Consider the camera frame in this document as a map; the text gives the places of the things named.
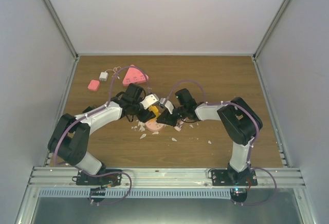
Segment yellow cube socket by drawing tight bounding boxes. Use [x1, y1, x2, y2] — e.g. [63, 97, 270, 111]
[149, 105, 160, 118]

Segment round pink socket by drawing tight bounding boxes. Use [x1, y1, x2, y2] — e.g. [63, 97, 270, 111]
[145, 119, 165, 132]

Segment pink triangular power strip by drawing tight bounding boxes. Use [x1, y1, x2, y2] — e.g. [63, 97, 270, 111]
[122, 65, 149, 86]

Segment thin pink charging cable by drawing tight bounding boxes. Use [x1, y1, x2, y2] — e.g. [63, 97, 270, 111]
[106, 66, 123, 81]

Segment black power adapter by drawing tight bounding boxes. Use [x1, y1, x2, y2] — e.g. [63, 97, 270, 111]
[82, 106, 93, 113]

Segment white USB charger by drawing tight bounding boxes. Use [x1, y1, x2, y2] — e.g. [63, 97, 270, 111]
[99, 71, 108, 82]

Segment pink rectangular plug adapter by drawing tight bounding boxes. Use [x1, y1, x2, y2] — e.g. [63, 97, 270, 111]
[87, 80, 100, 91]

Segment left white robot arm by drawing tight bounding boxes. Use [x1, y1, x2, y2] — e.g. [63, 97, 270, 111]
[48, 84, 159, 185]

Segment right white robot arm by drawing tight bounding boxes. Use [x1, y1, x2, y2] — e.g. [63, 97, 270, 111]
[157, 88, 263, 185]

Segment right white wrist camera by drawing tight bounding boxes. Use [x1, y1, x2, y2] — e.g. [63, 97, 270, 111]
[158, 98, 175, 114]

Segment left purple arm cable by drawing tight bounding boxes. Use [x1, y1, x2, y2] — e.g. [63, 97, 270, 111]
[52, 65, 152, 177]

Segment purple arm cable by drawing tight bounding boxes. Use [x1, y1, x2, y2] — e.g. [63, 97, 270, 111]
[164, 80, 259, 171]
[52, 65, 152, 177]

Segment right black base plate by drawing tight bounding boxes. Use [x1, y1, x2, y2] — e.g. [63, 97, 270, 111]
[208, 168, 258, 186]

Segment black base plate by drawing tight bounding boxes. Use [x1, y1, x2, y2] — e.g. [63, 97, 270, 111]
[72, 169, 122, 187]
[208, 168, 258, 186]

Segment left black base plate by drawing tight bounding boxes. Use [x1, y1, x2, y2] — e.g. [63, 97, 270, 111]
[72, 169, 122, 187]

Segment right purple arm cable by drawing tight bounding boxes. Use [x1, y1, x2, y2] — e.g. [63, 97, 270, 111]
[164, 80, 259, 171]

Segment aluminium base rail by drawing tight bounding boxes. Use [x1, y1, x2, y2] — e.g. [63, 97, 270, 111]
[28, 167, 305, 189]

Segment slotted cable duct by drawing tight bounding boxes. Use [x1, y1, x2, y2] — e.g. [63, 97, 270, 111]
[39, 188, 231, 199]

